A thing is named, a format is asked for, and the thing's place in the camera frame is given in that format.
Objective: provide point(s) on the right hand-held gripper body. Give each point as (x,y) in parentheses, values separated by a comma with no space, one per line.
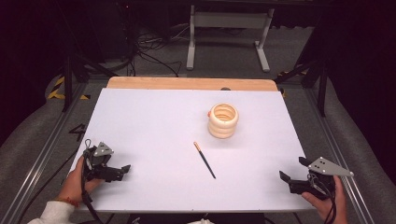
(323,183)

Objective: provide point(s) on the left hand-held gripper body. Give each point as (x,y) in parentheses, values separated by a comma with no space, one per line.
(99,163)

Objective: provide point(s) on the person's right hand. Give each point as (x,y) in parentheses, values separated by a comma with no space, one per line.
(336,208)

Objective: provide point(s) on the person's left hand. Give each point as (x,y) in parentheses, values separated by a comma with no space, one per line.
(74,186)

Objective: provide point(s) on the black floor tape mark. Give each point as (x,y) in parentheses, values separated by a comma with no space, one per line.
(78,130)

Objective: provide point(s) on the white table board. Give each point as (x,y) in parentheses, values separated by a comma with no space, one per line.
(162,124)

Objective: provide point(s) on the cream ribbed pen holder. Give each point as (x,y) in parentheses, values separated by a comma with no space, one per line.
(222,127)

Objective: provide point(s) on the black pen with orange end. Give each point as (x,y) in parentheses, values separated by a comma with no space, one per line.
(205,160)

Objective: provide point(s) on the yellow black floor tape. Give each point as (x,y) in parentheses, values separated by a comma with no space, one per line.
(57,90)

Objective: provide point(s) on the black tripod stand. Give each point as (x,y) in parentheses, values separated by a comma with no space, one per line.
(317,74)
(70,71)

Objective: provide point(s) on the grey metal stand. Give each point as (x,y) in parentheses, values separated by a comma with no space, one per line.
(229,20)

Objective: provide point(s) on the aluminium floor rail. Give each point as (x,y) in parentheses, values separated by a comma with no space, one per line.
(40,158)
(339,161)

